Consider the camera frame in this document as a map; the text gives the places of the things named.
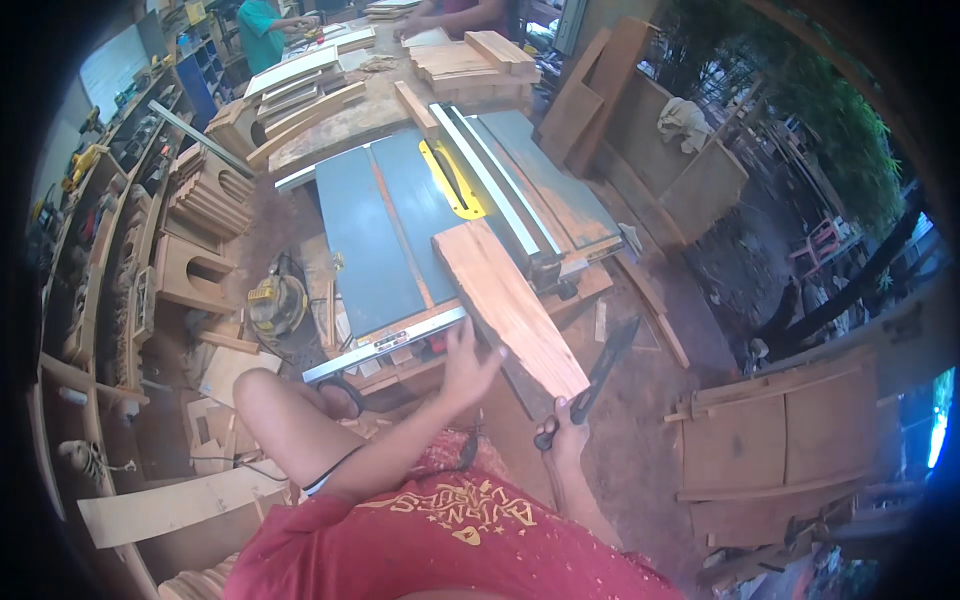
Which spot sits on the person's left hand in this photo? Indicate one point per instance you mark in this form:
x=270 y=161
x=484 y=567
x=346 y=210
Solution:
x=463 y=371

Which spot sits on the yellow throat plate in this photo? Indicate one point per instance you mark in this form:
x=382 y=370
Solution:
x=469 y=202

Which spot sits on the plywood scrap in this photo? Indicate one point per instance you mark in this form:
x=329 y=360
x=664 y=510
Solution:
x=236 y=371

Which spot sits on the blue cabinet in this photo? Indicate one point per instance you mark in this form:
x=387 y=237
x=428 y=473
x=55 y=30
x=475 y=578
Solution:
x=199 y=86

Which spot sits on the red chair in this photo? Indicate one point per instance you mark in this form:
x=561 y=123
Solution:
x=817 y=244

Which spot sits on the yellow power tool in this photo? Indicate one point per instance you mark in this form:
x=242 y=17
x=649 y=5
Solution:
x=276 y=300

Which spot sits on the wooden cabinet carcass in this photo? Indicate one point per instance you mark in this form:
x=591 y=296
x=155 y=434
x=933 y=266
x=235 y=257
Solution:
x=675 y=187

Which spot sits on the trees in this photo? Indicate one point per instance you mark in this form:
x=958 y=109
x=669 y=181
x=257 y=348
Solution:
x=810 y=97

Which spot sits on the curved wooden strip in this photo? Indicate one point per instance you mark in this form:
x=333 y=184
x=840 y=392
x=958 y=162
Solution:
x=307 y=120

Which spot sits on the blue-grey table saw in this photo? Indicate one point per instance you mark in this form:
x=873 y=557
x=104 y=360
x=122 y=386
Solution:
x=375 y=232

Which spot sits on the silver rip fence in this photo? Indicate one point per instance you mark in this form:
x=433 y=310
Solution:
x=491 y=180

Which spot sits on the reddish wooden plank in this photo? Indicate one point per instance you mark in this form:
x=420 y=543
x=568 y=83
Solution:
x=502 y=292

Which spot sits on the leaning wooden panels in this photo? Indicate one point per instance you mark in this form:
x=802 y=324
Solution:
x=589 y=97

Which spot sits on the person's right fingers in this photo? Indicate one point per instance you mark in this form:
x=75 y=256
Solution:
x=551 y=431

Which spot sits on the white cloth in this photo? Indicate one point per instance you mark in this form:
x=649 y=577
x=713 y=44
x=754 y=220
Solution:
x=684 y=124

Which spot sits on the wooden box with round hole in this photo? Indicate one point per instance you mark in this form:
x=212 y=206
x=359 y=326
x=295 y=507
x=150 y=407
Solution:
x=191 y=274

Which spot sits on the person's right hand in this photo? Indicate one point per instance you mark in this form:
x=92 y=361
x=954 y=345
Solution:
x=568 y=439

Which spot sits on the short wooden block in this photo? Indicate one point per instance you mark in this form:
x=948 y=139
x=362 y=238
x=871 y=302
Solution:
x=416 y=109

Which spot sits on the person's legs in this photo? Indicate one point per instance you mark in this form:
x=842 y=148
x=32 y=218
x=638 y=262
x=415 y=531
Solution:
x=281 y=420

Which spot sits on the stack of cut wood pieces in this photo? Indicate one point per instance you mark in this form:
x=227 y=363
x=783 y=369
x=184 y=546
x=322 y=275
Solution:
x=472 y=64

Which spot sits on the wooden door panel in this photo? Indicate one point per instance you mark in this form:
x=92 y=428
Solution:
x=780 y=450

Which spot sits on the pale wooden board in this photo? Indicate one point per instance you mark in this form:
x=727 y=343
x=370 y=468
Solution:
x=172 y=506

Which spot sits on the person's body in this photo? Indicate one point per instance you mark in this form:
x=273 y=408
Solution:
x=450 y=547

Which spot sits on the stack of wooden frames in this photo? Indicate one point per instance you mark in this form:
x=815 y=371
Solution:
x=300 y=79

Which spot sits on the stack of arched wooden parts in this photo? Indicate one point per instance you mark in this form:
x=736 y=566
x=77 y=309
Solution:
x=210 y=195

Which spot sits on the long aluminium bar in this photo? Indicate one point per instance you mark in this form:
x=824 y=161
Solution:
x=199 y=137

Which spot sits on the black hand tool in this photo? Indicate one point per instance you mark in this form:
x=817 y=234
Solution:
x=611 y=356

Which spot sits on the tool shelf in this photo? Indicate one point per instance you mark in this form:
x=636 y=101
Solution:
x=90 y=247

